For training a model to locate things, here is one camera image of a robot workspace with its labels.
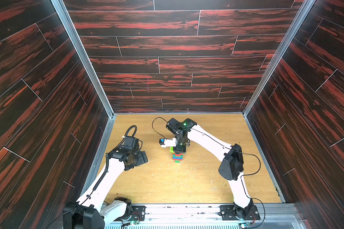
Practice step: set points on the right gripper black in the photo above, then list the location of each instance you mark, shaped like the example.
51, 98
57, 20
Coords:
178, 149

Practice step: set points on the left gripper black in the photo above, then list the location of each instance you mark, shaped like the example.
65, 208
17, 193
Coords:
142, 158

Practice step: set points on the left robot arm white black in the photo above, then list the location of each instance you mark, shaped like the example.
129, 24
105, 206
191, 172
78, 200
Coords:
88, 212

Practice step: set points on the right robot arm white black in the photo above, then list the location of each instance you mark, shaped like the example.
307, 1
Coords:
230, 156

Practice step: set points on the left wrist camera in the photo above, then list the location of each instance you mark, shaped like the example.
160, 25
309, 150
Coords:
130, 143

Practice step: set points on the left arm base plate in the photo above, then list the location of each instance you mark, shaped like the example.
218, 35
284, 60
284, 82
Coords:
138, 213

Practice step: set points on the aluminium front rail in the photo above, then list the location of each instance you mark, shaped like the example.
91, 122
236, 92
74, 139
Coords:
205, 216

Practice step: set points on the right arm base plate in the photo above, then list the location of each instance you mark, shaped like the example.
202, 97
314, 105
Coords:
234, 212

